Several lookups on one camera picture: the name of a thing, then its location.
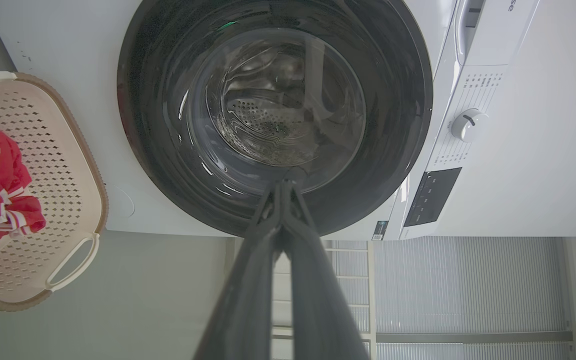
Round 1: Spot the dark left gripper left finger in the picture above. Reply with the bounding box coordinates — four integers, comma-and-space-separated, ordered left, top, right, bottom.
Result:
193, 181, 285, 360

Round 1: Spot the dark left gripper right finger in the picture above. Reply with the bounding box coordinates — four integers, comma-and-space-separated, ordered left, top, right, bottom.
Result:
283, 180, 370, 360

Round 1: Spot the white front-load washing machine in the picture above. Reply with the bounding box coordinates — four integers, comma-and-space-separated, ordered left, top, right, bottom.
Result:
0, 0, 576, 242

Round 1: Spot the small dark sticker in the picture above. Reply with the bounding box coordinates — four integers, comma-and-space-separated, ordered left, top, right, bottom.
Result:
372, 220, 392, 242

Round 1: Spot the white ribbed window blind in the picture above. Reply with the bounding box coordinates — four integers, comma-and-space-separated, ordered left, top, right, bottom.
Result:
374, 237, 575, 360

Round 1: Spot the black washer display panel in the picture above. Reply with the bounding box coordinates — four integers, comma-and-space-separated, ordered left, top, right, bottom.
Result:
403, 167, 463, 228

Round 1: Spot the round white filter cover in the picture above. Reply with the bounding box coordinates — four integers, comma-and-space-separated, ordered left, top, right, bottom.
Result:
105, 184, 136, 219

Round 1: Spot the steel perforated washer drum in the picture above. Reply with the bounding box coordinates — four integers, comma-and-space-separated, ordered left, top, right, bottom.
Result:
207, 39, 365, 169

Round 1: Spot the cream perforated laundry basket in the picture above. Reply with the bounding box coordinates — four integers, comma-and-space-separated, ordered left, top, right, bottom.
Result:
0, 71, 109, 313

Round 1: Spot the white washer control knob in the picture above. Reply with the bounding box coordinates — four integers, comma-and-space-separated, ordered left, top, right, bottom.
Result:
450, 108, 489, 143

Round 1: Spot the white detergent drawer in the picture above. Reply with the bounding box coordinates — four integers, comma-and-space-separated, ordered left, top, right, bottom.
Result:
454, 0, 541, 68

